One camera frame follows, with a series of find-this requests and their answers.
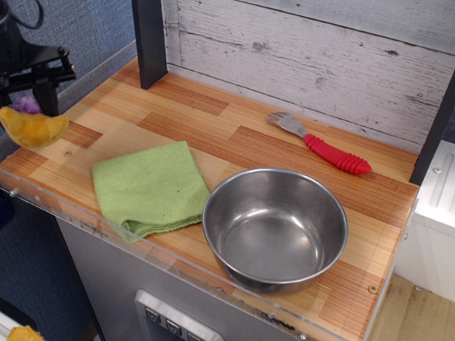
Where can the clear acrylic front guard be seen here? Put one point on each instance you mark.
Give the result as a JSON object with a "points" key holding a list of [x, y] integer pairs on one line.
{"points": [[180, 271]]}

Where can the orange plush taco toy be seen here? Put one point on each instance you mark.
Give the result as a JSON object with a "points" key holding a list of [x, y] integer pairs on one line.
{"points": [[27, 125]]}

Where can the yellow object bottom left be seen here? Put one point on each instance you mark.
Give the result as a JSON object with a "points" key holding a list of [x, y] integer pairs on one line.
{"points": [[24, 333]]}

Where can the steel bowl pan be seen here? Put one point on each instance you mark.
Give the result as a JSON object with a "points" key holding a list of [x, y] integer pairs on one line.
{"points": [[274, 230]]}

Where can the red handled metal fork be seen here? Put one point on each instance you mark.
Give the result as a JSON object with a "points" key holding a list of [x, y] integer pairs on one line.
{"points": [[343, 160]]}

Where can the white ribbed side appliance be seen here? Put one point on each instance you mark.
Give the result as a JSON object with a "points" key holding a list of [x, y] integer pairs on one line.
{"points": [[426, 256]]}

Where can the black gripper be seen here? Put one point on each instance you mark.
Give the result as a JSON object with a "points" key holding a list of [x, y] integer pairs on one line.
{"points": [[38, 67]]}

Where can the green folded cloth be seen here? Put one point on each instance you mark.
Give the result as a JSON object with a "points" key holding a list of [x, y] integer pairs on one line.
{"points": [[153, 191]]}

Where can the silver control panel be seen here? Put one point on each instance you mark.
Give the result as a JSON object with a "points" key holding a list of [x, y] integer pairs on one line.
{"points": [[152, 310]]}

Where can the dark left frame post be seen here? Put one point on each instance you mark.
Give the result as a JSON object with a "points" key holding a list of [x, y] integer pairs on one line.
{"points": [[149, 33]]}

